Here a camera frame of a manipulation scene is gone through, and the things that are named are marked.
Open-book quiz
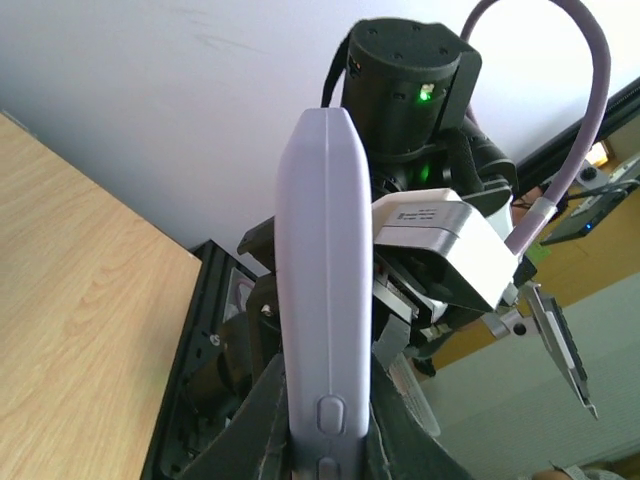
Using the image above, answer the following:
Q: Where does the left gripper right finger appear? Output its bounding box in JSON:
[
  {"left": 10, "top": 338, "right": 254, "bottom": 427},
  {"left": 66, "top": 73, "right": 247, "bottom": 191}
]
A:
[{"left": 361, "top": 357, "right": 471, "bottom": 480}]

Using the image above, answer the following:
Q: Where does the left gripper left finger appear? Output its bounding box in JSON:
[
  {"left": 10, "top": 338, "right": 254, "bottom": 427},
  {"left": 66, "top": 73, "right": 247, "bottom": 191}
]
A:
[{"left": 182, "top": 354, "right": 292, "bottom": 480}]

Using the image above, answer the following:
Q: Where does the phone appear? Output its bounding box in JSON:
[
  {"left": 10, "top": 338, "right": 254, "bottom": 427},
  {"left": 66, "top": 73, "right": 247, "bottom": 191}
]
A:
[{"left": 275, "top": 108, "right": 373, "bottom": 479}]

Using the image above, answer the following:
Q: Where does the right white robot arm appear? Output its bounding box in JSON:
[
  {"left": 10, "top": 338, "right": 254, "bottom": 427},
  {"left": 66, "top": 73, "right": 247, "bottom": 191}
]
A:
[{"left": 238, "top": 18, "right": 517, "bottom": 372}]

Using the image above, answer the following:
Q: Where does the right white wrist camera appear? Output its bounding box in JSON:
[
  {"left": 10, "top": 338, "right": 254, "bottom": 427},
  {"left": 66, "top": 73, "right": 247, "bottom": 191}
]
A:
[{"left": 372, "top": 189, "right": 518, "bottom": 312}]

